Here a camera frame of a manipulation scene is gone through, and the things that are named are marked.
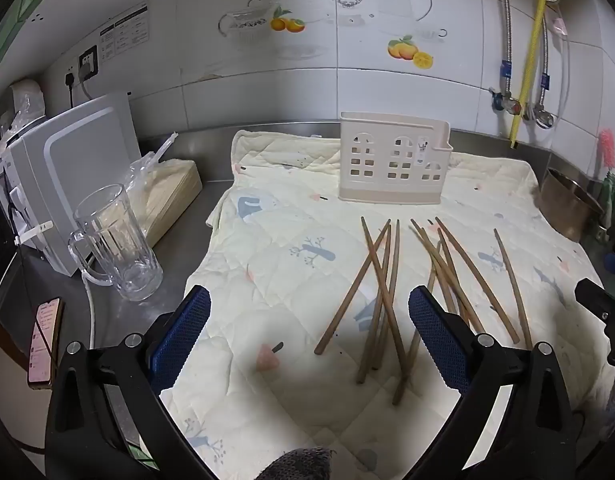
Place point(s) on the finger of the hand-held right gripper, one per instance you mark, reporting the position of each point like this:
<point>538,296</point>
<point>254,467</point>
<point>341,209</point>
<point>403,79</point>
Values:
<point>595,295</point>

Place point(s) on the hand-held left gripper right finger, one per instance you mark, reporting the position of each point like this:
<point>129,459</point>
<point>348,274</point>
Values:
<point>437,340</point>

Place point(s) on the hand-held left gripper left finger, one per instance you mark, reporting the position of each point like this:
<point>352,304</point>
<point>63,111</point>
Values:
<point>187,330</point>

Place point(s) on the pile of chopsticks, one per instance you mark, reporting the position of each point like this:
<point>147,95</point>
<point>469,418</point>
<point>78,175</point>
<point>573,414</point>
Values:
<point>487,296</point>

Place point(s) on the beige plastic utensil holder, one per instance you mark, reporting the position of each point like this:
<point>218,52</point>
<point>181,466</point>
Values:
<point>387,185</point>

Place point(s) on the person's left hand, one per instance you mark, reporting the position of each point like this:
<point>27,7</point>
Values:
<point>300,466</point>

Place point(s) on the metal pot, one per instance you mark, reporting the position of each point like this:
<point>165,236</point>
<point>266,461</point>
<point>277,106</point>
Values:
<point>567,205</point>

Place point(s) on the clear glass mug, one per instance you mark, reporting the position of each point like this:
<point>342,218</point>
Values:
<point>119,255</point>

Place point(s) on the pink brush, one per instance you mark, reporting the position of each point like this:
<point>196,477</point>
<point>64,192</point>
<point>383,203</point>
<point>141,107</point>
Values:
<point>607,152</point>

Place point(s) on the smartphone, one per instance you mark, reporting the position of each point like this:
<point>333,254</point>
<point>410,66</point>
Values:
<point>44,345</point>

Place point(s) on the bagged stack of beige sheets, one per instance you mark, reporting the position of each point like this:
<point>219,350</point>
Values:
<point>172,185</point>

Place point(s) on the cream quilted printed mat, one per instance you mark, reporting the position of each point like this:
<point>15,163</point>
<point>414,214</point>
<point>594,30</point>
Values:
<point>287,220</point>

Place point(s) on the chrome pipe valve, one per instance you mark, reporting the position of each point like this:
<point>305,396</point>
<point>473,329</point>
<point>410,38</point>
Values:
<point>541,116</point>

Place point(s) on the white microwave oven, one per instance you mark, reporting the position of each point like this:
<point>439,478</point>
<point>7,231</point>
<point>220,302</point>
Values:
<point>87,160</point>

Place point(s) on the pink paper tag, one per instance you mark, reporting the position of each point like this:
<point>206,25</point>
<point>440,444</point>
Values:
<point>557,26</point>

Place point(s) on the white plastic-wrapped appliance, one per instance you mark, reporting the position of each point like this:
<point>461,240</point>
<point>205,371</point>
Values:
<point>27,102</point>

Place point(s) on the wall socket with black plug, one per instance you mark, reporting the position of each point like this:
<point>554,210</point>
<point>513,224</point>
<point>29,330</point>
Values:
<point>84,62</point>

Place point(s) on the white wall label sticker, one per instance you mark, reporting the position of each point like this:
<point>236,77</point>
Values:
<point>125,30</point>

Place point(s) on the green wall cabinet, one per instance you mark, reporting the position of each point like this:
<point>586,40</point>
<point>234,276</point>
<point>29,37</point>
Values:
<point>17,5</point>

